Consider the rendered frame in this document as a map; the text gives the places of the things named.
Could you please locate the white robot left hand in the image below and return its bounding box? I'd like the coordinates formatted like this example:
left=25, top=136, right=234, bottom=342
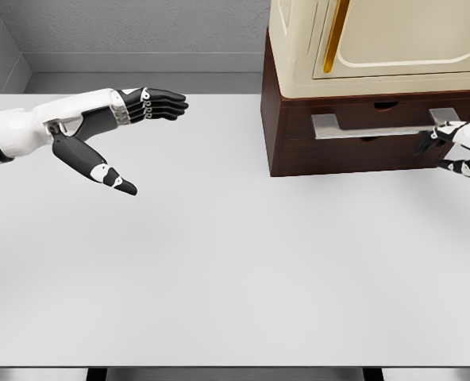
left=33, top=87, right=190, bottom=197

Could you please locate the brown drawer with silver handle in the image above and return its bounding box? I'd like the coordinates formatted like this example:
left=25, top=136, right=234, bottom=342
left=284, top=98, right=470, bottom=140

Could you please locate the dark brown wooden cabinet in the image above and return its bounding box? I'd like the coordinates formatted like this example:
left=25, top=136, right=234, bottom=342
left=260, top=27, right=470, bottom=178

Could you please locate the cream appliance with gold handle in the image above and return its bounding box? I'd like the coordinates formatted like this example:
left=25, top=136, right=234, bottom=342
left=268, top=0, right=470, bottom=98

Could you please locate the brown drawer without handle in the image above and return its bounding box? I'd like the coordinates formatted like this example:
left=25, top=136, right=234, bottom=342
left=282, top=133, right=457, bottom=170

